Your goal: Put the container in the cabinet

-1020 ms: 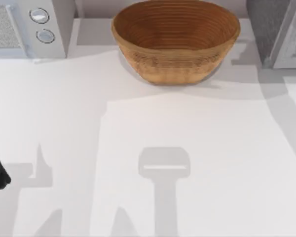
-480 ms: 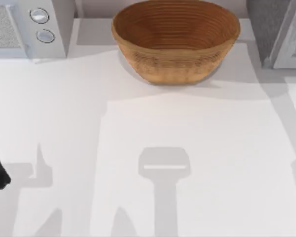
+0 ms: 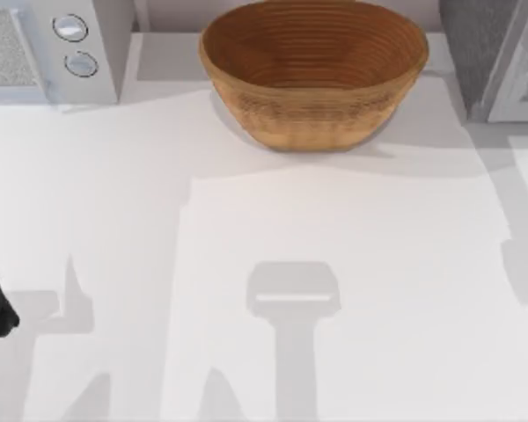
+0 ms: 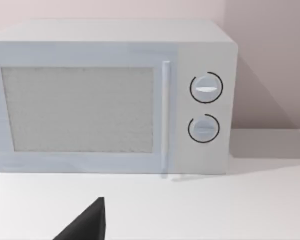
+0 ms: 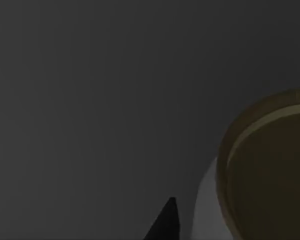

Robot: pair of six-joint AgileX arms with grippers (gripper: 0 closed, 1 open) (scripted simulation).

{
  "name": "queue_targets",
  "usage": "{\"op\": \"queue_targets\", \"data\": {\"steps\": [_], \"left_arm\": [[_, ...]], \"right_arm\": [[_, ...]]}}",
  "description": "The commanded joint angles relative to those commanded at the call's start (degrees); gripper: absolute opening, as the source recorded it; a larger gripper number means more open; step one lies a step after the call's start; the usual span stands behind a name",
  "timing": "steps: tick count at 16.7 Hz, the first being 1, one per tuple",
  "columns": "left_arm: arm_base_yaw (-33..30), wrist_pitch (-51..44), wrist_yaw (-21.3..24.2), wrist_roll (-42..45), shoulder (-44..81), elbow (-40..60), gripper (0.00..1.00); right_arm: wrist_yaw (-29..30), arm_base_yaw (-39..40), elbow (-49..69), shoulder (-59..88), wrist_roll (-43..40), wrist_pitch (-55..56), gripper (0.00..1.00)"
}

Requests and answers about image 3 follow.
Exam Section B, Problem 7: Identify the brown woven basket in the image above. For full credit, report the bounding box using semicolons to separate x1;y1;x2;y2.
197;0;430;154

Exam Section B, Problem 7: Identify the pale microwave oven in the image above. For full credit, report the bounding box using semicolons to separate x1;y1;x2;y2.
0;0;136;106

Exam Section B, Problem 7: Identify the round microwave knob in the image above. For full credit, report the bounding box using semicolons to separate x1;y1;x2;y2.
63;49;100;79
52;13;90;43

